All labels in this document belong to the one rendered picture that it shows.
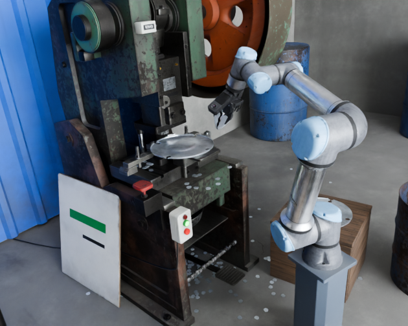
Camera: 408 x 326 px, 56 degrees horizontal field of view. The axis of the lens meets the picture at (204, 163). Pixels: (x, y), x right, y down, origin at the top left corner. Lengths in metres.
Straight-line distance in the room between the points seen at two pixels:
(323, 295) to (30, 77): 2.09
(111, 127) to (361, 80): 3.50
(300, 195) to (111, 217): 0.99
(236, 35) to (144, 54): 0.52
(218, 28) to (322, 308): 1.31
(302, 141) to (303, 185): 0.17
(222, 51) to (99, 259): 1.21
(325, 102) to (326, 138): 0.22
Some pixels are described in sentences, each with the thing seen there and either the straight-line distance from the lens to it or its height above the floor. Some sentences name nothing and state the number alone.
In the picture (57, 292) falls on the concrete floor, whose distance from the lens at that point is 2.31.
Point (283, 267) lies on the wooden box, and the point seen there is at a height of 0.09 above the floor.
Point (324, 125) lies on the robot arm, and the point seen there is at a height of 1.07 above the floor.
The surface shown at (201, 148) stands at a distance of 1.71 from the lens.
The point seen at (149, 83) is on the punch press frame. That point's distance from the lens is 1.57.
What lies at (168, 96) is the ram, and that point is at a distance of 1.69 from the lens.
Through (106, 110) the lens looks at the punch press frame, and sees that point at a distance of 1.82.
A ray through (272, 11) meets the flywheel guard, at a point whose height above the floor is 1.33.
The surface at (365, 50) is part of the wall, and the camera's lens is 4.76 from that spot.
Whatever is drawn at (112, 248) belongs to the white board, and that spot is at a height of 0.31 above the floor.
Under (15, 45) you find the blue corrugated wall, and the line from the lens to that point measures 2.65.
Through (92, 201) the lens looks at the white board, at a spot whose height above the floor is 0.51.
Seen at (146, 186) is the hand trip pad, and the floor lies 0.76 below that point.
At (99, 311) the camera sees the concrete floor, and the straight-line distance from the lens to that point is 2.12.
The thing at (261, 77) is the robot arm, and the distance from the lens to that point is 1.37.
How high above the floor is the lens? 1.43
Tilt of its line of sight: 24 degrees down
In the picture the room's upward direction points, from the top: 4 degrees counter-clockwise
